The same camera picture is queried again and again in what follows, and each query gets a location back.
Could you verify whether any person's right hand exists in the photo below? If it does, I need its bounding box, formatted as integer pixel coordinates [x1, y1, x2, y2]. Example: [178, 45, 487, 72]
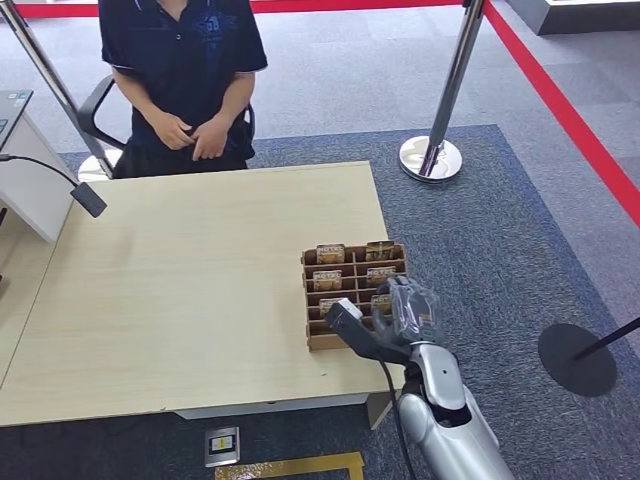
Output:
[151, 111, 197, 152]

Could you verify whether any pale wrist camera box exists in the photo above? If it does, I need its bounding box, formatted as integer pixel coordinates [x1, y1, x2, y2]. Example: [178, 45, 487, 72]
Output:
[338, 298, 364, 323]

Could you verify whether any person's left hand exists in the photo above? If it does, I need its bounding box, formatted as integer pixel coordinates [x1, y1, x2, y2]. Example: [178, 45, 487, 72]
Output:
[191, 117, 232, 162]

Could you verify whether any black office chair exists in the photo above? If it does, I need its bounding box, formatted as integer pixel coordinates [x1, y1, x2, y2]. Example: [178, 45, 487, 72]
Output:
[76, 74, 257, 157]

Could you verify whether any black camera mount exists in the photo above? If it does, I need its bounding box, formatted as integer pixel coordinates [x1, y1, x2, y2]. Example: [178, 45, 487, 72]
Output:
[324, 303, 412, 367]

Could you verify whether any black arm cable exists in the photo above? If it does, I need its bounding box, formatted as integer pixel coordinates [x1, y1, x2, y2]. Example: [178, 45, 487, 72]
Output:
[378, 359, 419, 480]

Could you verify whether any yellow floor tape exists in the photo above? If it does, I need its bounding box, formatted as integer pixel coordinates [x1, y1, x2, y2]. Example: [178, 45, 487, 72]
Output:
[214, 452, 365, 480]

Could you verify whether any black card reader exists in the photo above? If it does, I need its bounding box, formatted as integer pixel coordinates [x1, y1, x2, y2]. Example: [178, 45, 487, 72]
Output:
[69, 181, 109, 219]

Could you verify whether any red barrier belt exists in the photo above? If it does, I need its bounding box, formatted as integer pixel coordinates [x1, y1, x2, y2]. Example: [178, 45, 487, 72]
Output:
[482, 0, 640, 231]
[14, 0, 465, 20]

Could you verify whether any silver floor socket box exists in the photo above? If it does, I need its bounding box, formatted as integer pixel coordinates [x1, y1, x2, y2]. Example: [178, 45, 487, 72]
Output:
[204, 426, 242, 469]

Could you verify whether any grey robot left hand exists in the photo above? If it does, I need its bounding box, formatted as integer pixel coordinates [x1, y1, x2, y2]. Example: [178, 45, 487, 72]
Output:
[372, 276, 444, 347]

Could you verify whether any white console stand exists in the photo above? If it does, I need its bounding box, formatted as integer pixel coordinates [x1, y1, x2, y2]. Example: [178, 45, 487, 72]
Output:
[0, 88, 77, 244]

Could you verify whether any black reader cable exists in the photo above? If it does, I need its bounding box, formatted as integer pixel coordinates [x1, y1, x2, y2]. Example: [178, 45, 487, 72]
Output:
[0, 152, 81, 189]

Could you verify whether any grey platform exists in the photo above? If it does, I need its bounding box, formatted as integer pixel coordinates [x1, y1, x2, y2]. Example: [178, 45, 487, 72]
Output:
[503, 0, 640, 37]

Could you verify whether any black stanchion post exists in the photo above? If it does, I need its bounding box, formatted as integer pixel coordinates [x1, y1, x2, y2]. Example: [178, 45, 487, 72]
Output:
[537, 315, 640, 399]

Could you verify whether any blue-grey carpet mat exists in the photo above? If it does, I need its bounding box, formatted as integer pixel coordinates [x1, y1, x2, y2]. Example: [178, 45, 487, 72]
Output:
[59, 124, 640, 480]

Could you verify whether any chrome stanchion post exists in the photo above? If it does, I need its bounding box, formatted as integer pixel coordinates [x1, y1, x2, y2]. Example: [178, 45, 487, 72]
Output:
[0, 0, 125, 184]
[398, 0, 487, 184]

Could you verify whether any wooden card holder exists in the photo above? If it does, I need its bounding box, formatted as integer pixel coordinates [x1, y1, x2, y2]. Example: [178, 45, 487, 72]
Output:
[300, 241, 409, 353]

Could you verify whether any person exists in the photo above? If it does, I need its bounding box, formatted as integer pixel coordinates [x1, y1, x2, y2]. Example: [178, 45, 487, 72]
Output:
[97, 0, 269, 181]

